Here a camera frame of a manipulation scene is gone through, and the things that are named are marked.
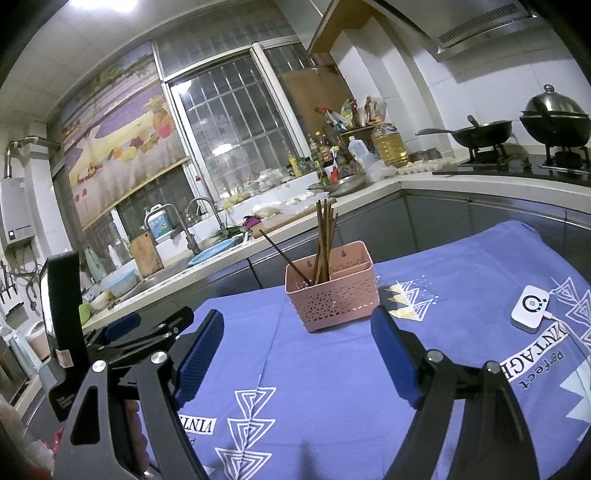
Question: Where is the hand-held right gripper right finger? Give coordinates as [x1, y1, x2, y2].
[370, 305, 541, 480]

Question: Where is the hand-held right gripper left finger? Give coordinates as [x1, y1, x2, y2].
[53, 309, 226, 480]

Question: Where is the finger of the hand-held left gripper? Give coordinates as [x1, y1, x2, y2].
[111, 306, 195, 354]
[95, 312, 144, 345]

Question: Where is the pink plastic utensil basket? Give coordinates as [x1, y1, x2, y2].
[285, 240, 382, 333]

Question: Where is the dark wooden chopstick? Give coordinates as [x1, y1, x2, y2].
[259, 229, 315, 286]

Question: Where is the brown wooden chopstick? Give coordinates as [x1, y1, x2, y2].
[315, 200, 324, 283]
[324, 198, 334, 280]
[326, 212, 339, 278]
[320, 199, 329, 282]

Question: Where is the person's left hand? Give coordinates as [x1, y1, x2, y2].
[126, 399, 151, 478]

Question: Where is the steel kitchen sink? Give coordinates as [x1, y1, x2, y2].
[111, 255, 242, 302]

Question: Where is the pale green bottle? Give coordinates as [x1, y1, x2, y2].
[84, 247, 105, 283]

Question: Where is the upright wooden cutting board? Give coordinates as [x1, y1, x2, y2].
[128, 232, 165, 278]

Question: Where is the blue plastic basin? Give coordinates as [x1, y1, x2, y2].
[187, 237, 242, 267]

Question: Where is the blue printed tablecloth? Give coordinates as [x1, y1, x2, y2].
[139, 220, 591, 480]

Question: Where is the steel spray faucet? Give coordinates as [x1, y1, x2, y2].
[144, 203, 201, 256]

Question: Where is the white jug with blue label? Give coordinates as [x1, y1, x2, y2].
[148, 212, 174, 241]

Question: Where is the white water heater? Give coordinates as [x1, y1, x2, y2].
[0, 178, 36, 246]

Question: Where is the curved steel faucet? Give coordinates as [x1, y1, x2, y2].
[185, 196, 228, 241]

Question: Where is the white square device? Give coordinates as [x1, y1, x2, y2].
[510, 285, 553, 332]

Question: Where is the grey kitchen cabinet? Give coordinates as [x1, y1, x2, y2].
[198, 188, 591, 297]

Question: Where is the flat wooden cutting board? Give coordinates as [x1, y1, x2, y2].
[252, 205, 320, 239]

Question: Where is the grey exhaust pipe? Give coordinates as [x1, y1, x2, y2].
[4, 136, 62, 179]

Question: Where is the metal bowl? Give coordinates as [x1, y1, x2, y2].
[307, 173, 368, 197]

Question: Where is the printed roller blind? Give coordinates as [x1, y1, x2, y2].
[60, 41, 191, 230]

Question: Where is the egg tray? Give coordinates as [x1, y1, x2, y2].
[396, 157, 459, 176]

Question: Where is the white plastic bottle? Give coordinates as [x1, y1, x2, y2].
[347, 136, 378, 169]

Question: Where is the barred window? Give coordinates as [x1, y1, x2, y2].
[164, 41, 334, 200]

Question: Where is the cooking oil bottle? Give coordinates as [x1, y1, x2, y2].
[371, 122, 410, 168]

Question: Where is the cluster of condiment bottles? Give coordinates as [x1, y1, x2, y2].
[288, 131, 352, 186]

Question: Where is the black gas stove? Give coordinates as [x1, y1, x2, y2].
[433, 144, 591, 186]

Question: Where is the black wok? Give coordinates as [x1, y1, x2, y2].
[416, 115, 515, 150]

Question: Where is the pile of snack bags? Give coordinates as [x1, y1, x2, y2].
[316, 96, 389, 131]

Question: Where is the brown cardboard sheet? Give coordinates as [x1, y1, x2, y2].
[281, 67, 354, 136]

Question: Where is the black pot with steel lid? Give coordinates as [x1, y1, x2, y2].
[520, 84, 591, 147]

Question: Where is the steel range hood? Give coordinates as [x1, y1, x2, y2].
[307, 0, 541, 64]

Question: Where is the white cable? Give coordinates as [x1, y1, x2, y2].
[544, 311, 591, 352]

